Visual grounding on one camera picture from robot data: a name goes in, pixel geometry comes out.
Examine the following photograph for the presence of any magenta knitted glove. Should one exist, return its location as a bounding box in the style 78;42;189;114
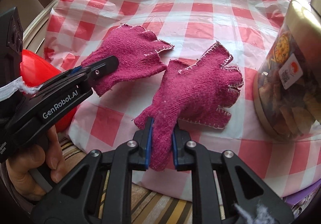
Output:
134;42;244;172
81;24;175;97

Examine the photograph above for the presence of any person's left hand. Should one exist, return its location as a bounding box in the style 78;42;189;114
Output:
5;126;66;201

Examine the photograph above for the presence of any glass jar with metal lid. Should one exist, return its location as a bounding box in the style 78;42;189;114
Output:
253;0;321;142

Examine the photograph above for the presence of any red thermos bottle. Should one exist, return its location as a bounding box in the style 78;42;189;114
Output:
19;50;77;133

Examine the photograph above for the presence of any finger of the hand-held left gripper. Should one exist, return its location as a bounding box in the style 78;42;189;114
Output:
86;55;119;81
61;65;92;76

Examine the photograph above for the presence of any red checked plastic tablecloth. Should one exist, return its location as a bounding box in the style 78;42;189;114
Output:
44;0;321;201

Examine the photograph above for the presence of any striped velvet cushion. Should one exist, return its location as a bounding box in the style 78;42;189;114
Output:
59;136;196;224

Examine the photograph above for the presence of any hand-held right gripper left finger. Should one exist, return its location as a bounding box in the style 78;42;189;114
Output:
31;117;154;224

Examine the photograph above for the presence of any purple cardboard box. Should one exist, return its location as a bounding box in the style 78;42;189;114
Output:
282;184;316;222

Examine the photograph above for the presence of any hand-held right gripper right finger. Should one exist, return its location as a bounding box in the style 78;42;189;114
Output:
172;126;294;224

